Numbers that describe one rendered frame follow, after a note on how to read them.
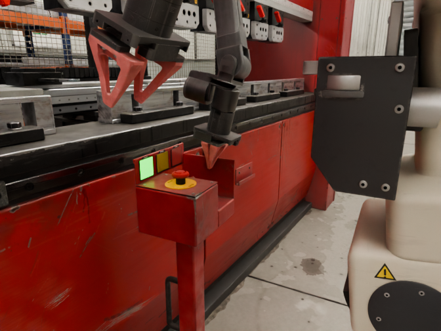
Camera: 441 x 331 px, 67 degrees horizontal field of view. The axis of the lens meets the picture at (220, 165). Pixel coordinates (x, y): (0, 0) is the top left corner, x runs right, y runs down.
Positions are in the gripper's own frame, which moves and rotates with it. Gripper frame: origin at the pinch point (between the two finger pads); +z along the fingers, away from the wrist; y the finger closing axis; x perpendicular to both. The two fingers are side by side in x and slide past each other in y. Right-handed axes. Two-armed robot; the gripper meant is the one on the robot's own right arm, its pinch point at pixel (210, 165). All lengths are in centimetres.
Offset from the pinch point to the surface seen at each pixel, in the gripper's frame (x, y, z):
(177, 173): 11.5, 2.3, -0.3
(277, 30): -117, 30, -36
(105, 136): 9.9, 25.0, -0.8
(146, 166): 11.8, 10.6, 1.1
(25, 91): 35.6, 18.4, -15.9
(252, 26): -91, 34, -34
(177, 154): -1.2, 10.5, 1.4
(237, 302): -48, -7, 81
